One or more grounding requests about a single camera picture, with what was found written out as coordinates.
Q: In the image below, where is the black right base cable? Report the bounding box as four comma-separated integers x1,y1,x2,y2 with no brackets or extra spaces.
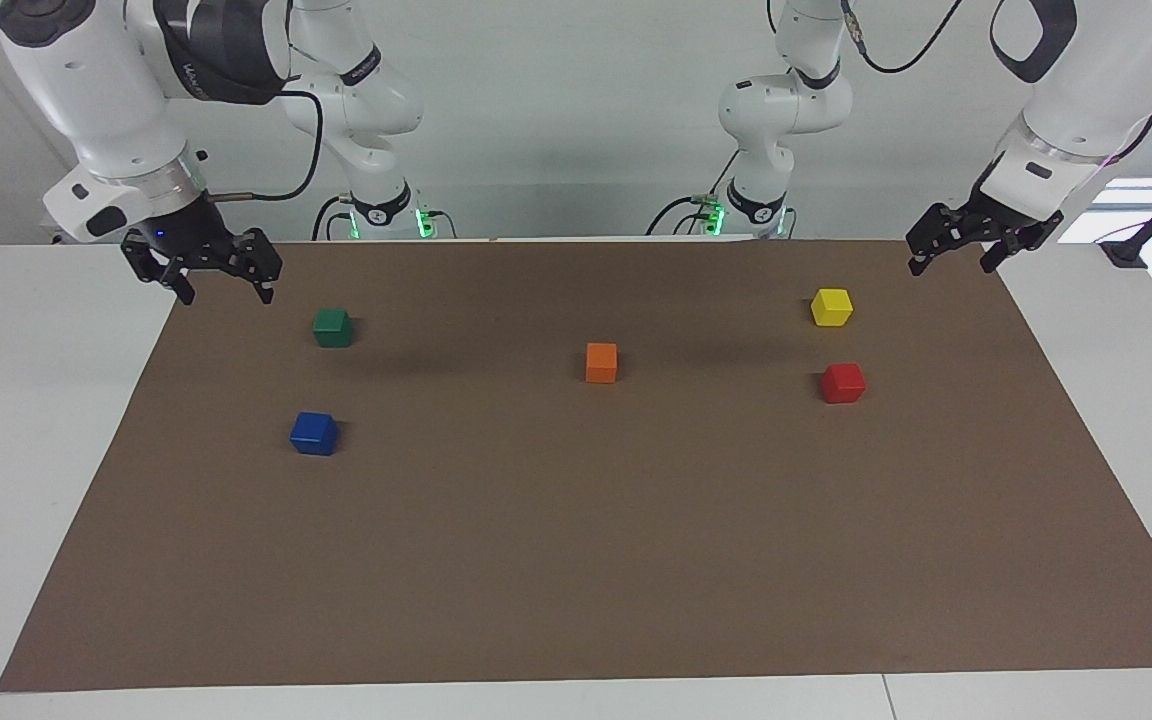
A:
312,193,357,242

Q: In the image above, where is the black base cable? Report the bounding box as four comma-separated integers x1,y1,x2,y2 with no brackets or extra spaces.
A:
312,193,357,242
646,195,712,238

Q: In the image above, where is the green cube block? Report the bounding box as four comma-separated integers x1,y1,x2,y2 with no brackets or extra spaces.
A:
313,308,354,349

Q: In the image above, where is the brown table mat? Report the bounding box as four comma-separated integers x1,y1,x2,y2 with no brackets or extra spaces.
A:
0,238,1152,693

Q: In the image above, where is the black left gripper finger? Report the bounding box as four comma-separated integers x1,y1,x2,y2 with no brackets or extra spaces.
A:
905,202,979,277
979,228,1039,275

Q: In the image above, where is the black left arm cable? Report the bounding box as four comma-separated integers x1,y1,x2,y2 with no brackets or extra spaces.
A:
839,0,967,75

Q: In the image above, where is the black left base cable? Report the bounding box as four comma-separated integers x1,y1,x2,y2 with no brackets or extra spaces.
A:
646,195,712,238

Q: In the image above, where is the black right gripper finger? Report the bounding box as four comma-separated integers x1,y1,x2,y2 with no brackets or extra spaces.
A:
121,244,198,307
230,228,284,305

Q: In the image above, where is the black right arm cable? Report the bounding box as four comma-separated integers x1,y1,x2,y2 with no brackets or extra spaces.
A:
204,88,325,204

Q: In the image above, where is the red cube block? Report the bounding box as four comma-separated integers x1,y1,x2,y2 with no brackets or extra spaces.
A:
821,363,867,405

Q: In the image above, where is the yellow cube block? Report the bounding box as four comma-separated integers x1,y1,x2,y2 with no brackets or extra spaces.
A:
811,288,854,328

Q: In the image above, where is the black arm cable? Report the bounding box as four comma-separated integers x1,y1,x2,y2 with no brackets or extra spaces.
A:
204,88,325,204
839,0,967,75

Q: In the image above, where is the blue cube block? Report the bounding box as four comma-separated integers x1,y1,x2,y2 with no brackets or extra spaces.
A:
289,411,340,457

